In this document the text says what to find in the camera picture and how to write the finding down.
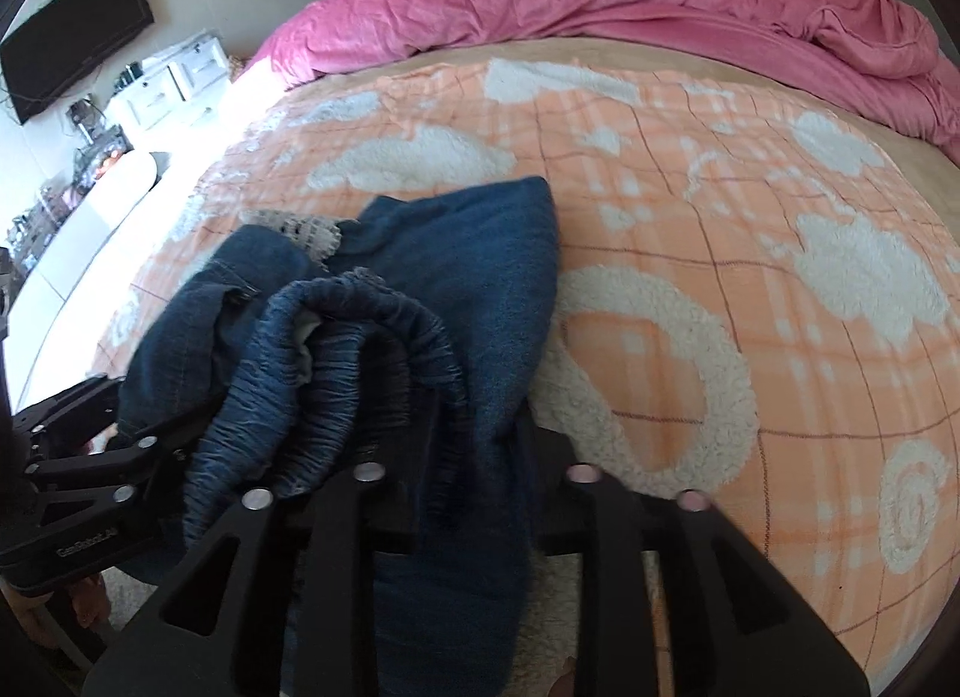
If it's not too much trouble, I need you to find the black television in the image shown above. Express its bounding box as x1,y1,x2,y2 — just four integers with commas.
0,0,156,127

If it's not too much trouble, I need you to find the blue denim lace-trimmed garment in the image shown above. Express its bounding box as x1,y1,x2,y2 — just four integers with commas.
116,176,560,697

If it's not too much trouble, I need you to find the pink duvet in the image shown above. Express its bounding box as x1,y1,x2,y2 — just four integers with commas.
251,0,960,166

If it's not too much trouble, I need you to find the orange plaid fleece blanket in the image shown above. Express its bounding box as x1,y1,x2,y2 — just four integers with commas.
90,56,960,690

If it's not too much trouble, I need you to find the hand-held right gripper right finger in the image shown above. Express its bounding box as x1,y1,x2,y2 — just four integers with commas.
525,419,871,697

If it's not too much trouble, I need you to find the white drawer chest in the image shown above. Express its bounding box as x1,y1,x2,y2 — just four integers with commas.
109,33,230,136

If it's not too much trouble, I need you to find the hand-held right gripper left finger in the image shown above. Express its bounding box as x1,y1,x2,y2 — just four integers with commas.
81,389,451,697

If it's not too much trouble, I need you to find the white desk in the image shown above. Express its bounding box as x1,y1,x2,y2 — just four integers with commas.
11,149,162,405

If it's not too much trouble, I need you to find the row of small desk items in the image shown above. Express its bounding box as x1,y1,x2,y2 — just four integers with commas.
0,97,132,271

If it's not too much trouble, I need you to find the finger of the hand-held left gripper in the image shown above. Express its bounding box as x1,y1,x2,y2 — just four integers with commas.
22,433,197,512
11,378,125,443

